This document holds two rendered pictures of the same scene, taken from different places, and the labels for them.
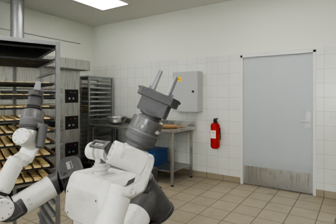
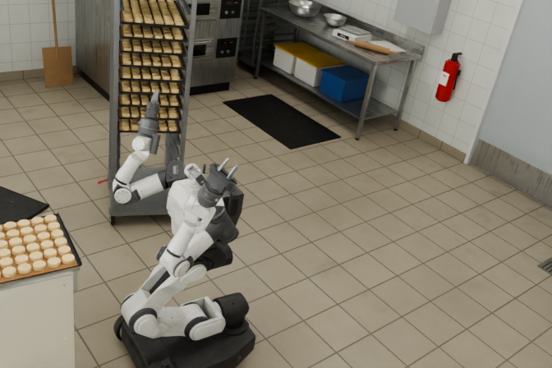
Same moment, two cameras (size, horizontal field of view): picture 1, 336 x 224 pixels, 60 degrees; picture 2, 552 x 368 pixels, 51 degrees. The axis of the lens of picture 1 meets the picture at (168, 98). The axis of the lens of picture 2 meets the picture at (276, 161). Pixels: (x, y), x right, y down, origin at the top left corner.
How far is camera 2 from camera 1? 167 cm
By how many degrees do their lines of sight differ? 31
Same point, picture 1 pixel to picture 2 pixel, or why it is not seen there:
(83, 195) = (177, 205)
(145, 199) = (213, 228)
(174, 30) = not seen: outside the picture
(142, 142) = (204, 204)
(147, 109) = (212, 184)
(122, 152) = (192, 205)
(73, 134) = (231, 26)
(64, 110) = not seen: outside the picture
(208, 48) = not seen: outside the picture
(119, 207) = (185, 238)
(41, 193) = (151, 188)
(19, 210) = (135, 198)
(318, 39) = not seen: outside the picture
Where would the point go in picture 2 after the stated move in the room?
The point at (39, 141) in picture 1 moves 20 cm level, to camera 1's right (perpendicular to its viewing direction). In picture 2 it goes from (152, 149) to (190, 161)
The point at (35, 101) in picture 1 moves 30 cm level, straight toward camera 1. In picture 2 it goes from (151, 113) to (145, 142)
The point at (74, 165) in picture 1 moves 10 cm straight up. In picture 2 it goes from (179, 171) to (180, 153)
